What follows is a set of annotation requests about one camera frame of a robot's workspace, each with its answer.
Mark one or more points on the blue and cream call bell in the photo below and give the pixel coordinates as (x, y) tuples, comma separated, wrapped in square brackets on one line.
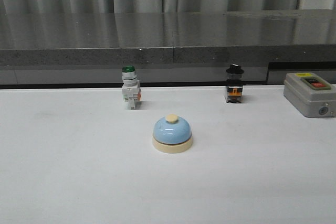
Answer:
[(172, 134)]

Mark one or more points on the grey stone counter ledge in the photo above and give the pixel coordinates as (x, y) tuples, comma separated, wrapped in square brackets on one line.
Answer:
[(167, 49)]

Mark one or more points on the grey push button box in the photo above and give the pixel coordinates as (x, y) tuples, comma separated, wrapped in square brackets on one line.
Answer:
[(310, 94)]

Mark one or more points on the green pushbutton switch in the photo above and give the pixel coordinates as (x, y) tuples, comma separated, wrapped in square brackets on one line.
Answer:
[(131, 90)]

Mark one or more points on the black selector switch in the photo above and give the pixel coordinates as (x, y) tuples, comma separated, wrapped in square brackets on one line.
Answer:
[(234, 86)]

